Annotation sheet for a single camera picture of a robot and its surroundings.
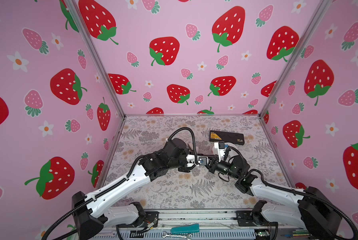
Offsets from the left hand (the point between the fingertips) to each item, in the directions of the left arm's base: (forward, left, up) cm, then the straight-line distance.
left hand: (196, 154), depth 69 cm
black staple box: (+29, -25, -25) cm, 46 cm away
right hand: (0, -1, -3) cm, 3 cm away
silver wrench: (-29, +15, -26) cm, 42 cm away
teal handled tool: (-27, +5, -26) cm, 38 cm away
